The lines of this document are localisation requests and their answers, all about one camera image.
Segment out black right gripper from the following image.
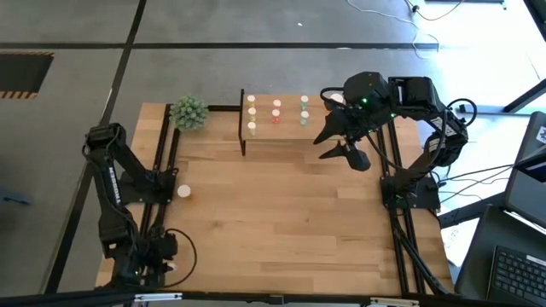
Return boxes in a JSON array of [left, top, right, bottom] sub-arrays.
[[313, 106, 376, 160]]

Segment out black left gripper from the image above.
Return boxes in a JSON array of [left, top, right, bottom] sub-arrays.
[[138, 232, 179, 287]]

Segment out wooden shelf black metal legs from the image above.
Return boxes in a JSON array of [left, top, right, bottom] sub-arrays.
[[237, 88, 342, 157]]

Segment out green succulent in patterned pot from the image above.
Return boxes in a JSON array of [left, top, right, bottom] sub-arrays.
[[169, 95, 210, 131]]

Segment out black metal desk leg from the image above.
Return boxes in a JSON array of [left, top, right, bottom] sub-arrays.
[[458, 78, 546, 115], [438, 194, 508, 229]]

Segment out white printed paper sheet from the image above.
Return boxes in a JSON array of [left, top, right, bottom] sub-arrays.
[[441, 221, 470, 268]]

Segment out grey laptop with sticker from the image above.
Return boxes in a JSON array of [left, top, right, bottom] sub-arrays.
[[502, 110, 546, 235]]

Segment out black laptop with keyboard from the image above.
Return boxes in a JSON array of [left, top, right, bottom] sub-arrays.
[[454, 204, 546, 307]]

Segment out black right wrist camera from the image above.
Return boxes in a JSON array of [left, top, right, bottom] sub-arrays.
[[346, 147, 372, 172]]

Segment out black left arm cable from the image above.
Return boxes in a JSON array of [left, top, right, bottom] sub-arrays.
[[164, 228, 199, 289]]

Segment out silver metal bracket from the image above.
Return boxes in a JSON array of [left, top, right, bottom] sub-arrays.
[[133, 292, 183, 304], [369, 296, 421, 307]]

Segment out black aluminium rig frame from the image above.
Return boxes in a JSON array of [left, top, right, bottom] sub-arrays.
[[0, 101, 470, 307]]

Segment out white floor cable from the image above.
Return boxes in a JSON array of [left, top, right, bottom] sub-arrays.
[[346, 0, 441, 60]]

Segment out black floor cable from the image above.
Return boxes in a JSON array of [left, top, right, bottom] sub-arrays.
[[403, 0, 466, 22]]

